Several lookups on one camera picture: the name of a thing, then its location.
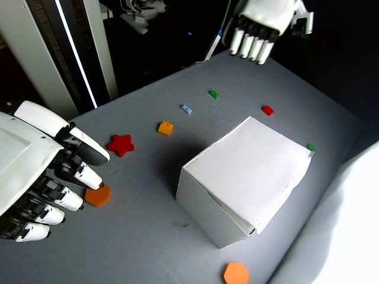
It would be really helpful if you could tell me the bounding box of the white device on shelf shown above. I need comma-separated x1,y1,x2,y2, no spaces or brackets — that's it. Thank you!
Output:
120,0,166,36

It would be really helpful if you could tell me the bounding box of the white cable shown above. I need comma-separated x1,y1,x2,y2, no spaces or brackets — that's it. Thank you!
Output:
180,59,207,70

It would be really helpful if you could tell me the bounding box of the white backdrop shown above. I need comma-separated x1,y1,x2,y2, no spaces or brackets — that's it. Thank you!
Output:
266,137,379,284

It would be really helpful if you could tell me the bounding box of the white rack frame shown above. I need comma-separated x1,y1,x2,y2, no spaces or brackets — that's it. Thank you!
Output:
0,0,120,125

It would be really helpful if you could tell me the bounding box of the cardboard box with flaps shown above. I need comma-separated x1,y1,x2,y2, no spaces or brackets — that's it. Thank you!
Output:
176,115,314,249

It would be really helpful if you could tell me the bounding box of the grey table cloth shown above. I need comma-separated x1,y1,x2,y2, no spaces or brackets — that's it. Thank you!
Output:
0,49,367,284

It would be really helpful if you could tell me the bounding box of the red star block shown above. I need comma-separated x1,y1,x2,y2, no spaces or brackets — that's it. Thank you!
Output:
106,134,136,158

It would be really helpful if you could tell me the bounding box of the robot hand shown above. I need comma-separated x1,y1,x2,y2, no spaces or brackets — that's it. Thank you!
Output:
0,100,111,243
229,0,314,66

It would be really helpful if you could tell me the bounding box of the orange toy brick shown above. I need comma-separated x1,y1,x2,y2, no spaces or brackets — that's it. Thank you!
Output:
157,120,175,137

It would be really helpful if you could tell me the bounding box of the white adapter with blue plug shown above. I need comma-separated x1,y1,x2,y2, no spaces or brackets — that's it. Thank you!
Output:
204,28,225,62

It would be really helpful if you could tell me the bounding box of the green cable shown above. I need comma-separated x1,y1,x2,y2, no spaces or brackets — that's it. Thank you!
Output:
220,0,233,30

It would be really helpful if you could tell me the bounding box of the orange hexagon block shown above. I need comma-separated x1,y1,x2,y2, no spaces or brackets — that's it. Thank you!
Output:
85,185,113,207
223,262,250,284

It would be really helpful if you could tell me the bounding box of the white light strip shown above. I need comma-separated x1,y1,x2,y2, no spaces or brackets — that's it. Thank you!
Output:
54,0,98,109

